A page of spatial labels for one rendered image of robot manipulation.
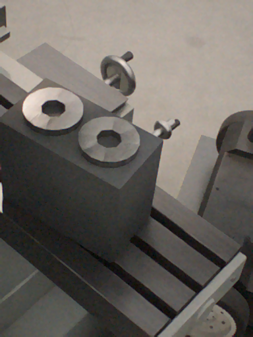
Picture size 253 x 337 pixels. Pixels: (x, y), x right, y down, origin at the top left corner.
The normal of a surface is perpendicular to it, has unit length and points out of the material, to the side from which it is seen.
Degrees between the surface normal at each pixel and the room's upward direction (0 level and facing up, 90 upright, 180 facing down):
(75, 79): 0
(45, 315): 0
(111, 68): 90
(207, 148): 0
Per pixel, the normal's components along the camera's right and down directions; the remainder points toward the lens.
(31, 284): 0.75, 0.54
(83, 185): -0.55, 0.60
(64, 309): 0.08, -0.65
